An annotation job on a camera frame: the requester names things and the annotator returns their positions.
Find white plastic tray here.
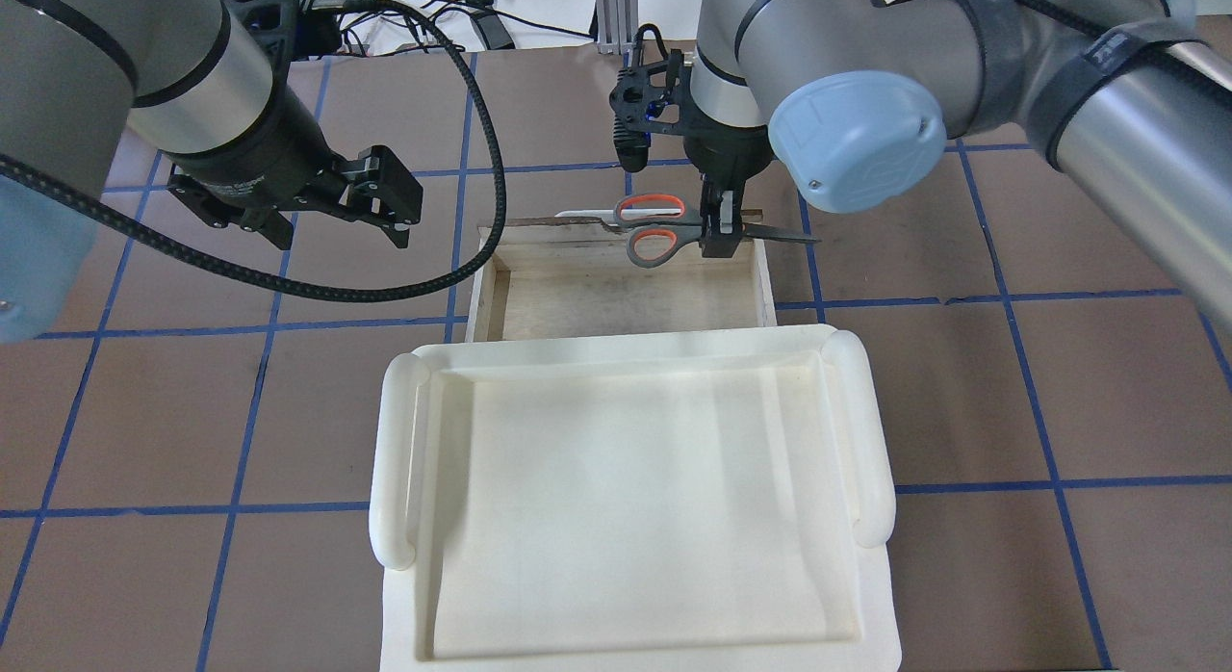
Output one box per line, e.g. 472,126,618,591
370,324,902,671

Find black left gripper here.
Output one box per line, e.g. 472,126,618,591
168,94,424,252

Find orange grey handled scissors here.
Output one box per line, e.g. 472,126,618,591
554,194,821,269

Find black braided cable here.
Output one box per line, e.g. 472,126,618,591
0,0,508,303

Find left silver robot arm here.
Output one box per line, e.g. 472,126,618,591
1,0,424,250

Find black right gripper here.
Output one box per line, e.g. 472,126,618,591
674,52,775,259

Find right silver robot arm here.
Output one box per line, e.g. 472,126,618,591
697,0,1231,328

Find wooden drawer with white handle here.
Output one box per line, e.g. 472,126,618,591
464,215,777,342

